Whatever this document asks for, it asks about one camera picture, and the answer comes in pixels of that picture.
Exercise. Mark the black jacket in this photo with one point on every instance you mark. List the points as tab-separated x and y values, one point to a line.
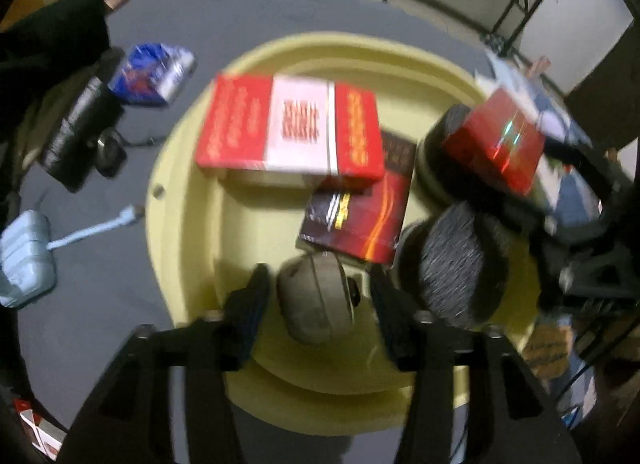
50	43

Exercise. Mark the glossy red cigarette box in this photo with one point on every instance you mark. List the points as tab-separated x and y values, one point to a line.
490	148

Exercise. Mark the white red cigarette pack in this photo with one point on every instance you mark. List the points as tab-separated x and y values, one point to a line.
37	431

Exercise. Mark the blue snack packet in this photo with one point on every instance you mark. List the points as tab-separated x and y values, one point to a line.
150	76

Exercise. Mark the black bottle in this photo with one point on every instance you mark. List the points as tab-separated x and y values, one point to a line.
75	133

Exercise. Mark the pale yellow plastic tray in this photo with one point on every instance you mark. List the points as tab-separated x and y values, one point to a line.
240	224

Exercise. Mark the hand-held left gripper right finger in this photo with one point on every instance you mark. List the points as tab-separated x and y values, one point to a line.
395	329

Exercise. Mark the grey bed sheet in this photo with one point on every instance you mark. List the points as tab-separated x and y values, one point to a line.
100	344

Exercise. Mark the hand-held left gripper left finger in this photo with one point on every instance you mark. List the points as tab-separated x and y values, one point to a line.
250	314

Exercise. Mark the light blue case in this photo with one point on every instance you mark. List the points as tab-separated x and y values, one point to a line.
25	264

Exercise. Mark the grey round object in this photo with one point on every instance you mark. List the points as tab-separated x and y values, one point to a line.
312	304

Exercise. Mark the red white cigarette carton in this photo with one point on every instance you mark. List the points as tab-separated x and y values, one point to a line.
300	123

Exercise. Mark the dark red cigarette box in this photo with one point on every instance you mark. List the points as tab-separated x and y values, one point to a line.
370	214

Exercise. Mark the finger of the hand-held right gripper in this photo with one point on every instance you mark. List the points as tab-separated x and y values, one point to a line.
520	219
580	161

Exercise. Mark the blue white plaid blanket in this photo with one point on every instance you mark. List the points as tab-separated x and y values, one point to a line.
577	201

